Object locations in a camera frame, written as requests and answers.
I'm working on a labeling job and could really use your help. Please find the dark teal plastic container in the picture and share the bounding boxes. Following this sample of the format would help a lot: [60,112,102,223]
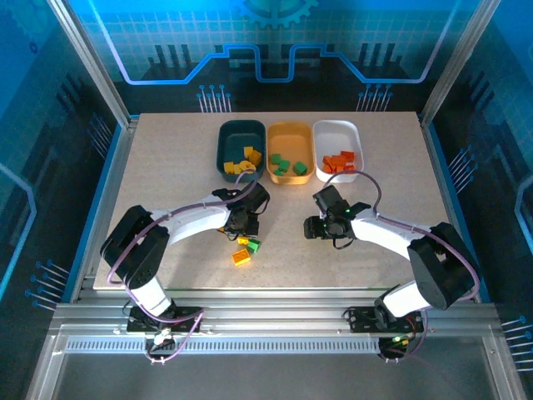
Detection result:
[216,119,267,184]

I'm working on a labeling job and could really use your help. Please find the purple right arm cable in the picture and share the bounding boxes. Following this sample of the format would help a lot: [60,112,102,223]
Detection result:
[322,170,482,363]

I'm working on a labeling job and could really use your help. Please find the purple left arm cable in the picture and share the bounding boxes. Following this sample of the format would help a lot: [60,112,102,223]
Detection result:
[107,170,262,366]

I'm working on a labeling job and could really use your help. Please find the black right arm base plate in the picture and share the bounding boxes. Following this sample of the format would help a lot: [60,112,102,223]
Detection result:
[347,306,426,334]

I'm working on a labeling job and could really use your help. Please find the aluminium side rail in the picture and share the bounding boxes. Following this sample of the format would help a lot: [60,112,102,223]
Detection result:
[68,118,141,302]
[418,114,492,303]

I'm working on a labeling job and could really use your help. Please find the aluminium frame cross beam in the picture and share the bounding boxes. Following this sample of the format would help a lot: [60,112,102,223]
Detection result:
[53,300,501,339]

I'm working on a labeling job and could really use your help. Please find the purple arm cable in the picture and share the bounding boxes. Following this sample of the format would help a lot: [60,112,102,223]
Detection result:
[322,170,482,363]
[107,170,262,366]

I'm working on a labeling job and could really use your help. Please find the yellow plastic container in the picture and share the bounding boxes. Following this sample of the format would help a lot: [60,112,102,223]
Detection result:
[265,120,314,185]

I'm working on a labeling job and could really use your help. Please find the aluminium frame post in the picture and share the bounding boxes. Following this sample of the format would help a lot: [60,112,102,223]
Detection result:
[47,0,141,128]
[419,0,501,128]

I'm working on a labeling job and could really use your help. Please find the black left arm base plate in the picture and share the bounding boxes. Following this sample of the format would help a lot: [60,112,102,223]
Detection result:
[126,306,205,334]

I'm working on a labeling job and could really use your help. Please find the white plastic container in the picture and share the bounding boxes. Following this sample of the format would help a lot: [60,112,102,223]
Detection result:
[311,119,366,184]

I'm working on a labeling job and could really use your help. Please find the slotted metal strip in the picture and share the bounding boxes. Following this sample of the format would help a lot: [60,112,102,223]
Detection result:
[64,339,417,356]

